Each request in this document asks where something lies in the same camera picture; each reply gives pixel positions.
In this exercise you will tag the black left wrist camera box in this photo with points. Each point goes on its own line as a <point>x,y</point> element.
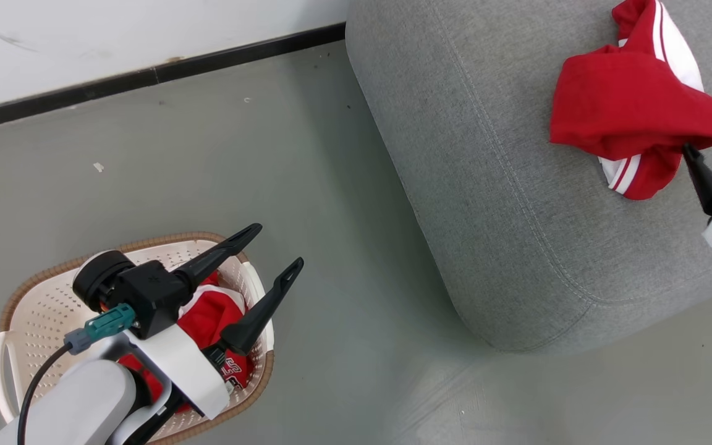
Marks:
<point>149,293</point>

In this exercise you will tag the red garment printed lettering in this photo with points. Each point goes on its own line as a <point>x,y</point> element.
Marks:
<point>207,316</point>

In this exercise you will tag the cream laundry basket brown rim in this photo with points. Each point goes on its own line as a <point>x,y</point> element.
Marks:
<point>41,315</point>

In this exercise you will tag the black baseboard strip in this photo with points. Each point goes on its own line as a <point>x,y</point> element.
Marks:
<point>115,80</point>

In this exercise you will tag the grey fabric sofa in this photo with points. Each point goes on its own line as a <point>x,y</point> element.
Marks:
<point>504,185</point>

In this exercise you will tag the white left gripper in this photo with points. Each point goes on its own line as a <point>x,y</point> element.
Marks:
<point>186,371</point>

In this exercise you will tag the red garment white striped cuffs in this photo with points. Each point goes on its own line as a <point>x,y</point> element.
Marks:
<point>622,99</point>

